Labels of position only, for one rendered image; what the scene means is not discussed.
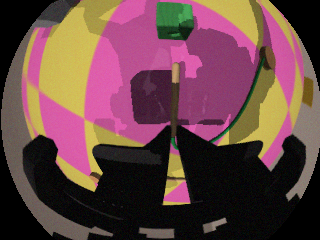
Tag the green cube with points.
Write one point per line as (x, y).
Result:
(174, 21)

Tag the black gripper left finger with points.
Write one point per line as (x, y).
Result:
(151, 160)

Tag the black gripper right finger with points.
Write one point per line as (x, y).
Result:
(202, 160)

